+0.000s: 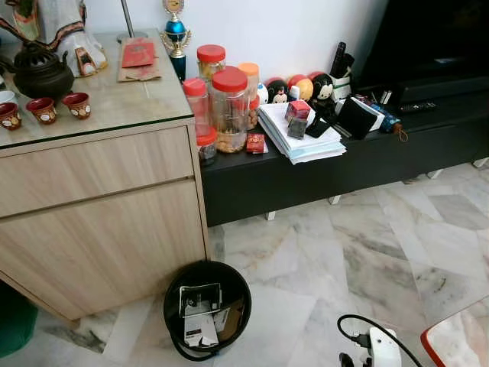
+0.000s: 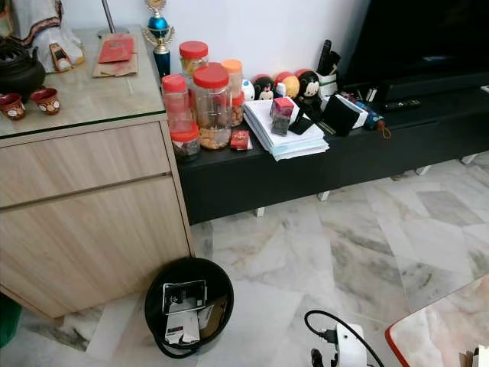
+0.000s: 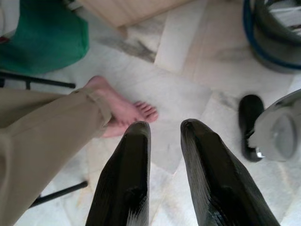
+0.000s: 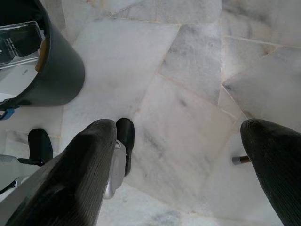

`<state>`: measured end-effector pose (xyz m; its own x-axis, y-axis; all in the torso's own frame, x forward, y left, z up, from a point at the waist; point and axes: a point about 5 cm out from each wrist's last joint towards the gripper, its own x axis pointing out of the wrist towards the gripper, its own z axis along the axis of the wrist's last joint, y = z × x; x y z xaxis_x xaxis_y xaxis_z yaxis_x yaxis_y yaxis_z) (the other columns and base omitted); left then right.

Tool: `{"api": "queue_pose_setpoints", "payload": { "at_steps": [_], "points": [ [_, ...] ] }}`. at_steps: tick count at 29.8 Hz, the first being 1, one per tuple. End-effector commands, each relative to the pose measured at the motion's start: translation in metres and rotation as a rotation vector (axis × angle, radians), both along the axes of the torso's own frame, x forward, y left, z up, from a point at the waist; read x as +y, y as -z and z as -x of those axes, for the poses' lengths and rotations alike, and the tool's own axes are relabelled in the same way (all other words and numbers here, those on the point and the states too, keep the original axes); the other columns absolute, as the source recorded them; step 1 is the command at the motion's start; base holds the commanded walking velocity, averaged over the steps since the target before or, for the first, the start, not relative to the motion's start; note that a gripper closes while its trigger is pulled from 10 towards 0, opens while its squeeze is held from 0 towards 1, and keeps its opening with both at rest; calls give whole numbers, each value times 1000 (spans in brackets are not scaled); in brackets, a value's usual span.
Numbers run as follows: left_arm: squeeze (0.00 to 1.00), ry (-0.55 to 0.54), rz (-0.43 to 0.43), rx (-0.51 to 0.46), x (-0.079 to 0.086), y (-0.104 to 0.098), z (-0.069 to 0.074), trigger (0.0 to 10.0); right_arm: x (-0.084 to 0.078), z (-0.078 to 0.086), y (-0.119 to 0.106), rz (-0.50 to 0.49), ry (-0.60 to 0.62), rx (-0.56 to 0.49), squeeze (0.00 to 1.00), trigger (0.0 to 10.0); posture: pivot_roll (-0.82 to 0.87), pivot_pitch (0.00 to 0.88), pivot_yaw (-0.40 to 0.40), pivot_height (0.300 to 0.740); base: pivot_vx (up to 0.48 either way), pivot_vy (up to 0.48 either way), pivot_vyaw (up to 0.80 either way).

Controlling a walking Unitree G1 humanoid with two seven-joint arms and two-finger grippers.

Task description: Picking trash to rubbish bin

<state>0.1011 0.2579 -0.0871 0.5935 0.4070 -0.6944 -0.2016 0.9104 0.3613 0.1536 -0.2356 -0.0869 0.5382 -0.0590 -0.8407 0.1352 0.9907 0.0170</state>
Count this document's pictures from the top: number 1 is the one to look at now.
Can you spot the small white cup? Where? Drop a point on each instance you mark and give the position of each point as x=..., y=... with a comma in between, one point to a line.
x=6, y=97

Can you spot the white remote holder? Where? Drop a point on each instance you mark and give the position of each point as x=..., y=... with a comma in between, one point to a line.
x=342, y=88

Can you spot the dark box with red top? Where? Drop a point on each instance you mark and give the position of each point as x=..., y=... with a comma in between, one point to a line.
x=298, y=118

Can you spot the light wood cabinet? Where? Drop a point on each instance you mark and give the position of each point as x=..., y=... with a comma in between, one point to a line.
x=99, y=222

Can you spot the black TV console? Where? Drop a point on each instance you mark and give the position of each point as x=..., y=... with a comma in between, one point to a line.
x=359, y=164

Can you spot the large red lid cookie jar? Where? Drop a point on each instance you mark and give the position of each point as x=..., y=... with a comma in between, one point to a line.
x=229, y=107

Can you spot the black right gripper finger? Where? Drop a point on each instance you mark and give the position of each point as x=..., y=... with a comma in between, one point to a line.
x=348, y=361

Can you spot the slim red lid jar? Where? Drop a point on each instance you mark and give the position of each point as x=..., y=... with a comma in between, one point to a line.
x=195, y=103

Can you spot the small red lid dark jar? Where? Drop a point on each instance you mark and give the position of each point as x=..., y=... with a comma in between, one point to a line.
x=206, y=145

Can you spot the small black mouse plush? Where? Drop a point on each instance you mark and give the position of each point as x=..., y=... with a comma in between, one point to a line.
x=276, y=92

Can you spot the black soundbar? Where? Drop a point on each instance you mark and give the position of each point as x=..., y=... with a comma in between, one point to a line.
x=443, y=88

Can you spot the black cast iron teapot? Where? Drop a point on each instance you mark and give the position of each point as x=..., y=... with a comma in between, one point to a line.
x=38, y=75

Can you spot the metal lamp stand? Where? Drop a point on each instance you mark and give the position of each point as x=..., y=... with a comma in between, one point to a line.
x=127, y=19

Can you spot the stack of white papers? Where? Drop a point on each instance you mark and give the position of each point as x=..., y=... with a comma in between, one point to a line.
x=275, y=126

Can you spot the white box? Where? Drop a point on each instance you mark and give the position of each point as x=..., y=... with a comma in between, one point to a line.
x=376, y=111

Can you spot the black television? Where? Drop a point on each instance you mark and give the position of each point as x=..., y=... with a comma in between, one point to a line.
x=428, y=30

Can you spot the clear plastic package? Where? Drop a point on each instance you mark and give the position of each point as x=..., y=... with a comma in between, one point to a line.
x=200, y=300

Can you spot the yellow and red bear plush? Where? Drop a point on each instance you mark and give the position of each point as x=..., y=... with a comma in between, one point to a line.
x=300, y=87

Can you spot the large black mouse plush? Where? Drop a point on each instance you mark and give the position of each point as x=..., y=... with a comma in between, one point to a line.
x=322, y=88

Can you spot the small black stand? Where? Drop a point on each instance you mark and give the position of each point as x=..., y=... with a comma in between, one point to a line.
x=317, y=128

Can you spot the green stool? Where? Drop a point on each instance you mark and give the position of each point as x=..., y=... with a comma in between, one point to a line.
x=14, y=321

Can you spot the orange lid snack jar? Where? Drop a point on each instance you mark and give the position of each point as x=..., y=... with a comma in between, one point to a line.
x=249, y=73

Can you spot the brown patterned tea cup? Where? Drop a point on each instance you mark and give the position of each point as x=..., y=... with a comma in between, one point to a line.
x=8, y=116
x=41, y=112
x=77, y=106

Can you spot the small red box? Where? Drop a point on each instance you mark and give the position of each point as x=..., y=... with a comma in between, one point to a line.
x=255, y=144

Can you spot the white and blue plush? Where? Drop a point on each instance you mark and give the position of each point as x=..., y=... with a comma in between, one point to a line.
x=263, y=93

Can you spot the red lid jar yellow snacks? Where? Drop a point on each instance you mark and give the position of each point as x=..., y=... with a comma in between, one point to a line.
x=211, y=55

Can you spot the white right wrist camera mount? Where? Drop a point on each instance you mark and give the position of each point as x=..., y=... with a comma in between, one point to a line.
x=384, y=350

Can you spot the white ceramic elephant statue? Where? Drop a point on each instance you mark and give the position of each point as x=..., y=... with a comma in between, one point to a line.
x=57, y=19

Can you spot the black box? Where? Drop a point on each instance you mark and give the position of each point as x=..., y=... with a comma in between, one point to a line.
x=353, y=118

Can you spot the black round rubbish bin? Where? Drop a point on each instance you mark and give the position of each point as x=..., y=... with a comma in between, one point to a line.
x=172, y=306

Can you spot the brown paper envelope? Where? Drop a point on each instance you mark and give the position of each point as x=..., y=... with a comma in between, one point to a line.
x=141, y=74

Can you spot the gold and blue trophy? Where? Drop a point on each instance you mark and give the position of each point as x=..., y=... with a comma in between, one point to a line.
x=176, y=34

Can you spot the red packet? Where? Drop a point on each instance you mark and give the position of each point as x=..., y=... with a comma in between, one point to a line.
x=138, y=53

